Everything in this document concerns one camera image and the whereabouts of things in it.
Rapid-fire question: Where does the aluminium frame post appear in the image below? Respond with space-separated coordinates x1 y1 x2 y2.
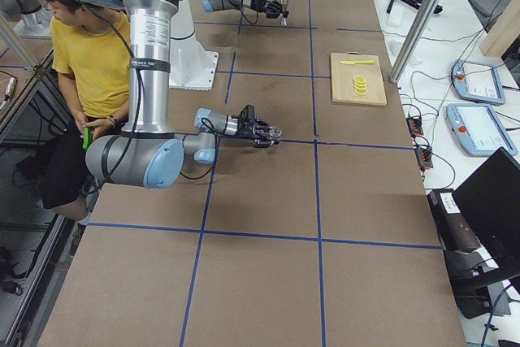
389 0 439 84

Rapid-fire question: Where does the black monitor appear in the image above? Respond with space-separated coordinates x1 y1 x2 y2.
453 147 519 267

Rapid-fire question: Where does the near teach pendant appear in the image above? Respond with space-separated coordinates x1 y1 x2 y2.
445 103 518 157

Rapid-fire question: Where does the far teach pendant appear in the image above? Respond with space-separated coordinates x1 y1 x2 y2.
451 60 506 106

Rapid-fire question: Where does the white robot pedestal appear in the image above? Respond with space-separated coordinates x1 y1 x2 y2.
169 0 219 91

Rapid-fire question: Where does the teach pendant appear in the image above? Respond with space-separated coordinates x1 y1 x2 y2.
451 60 506 106
445 103 518 157

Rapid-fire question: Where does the steel double jigger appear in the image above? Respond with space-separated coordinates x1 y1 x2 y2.
280 8 288 27

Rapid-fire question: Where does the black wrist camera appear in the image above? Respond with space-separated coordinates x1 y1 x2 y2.
239 104 256 124

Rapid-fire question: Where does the green handled tool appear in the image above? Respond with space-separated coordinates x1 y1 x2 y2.
82 127 92 151

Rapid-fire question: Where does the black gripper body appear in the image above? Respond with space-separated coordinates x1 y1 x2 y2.
235 123 272 144
250 0 276 18

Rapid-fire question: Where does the yellow plastic knife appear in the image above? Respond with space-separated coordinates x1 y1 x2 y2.
338 60 375 66

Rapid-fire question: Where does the black computer box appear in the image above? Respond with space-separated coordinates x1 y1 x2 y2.
427 189 480 254

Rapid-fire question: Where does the person in yellow shirt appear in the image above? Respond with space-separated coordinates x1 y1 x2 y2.
40 0 130 226

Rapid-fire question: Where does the bamboo cutting board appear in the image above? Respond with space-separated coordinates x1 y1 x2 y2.
330 53 387 106

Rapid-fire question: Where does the clear glass measuring cup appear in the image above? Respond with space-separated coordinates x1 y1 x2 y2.
269 127 282 139

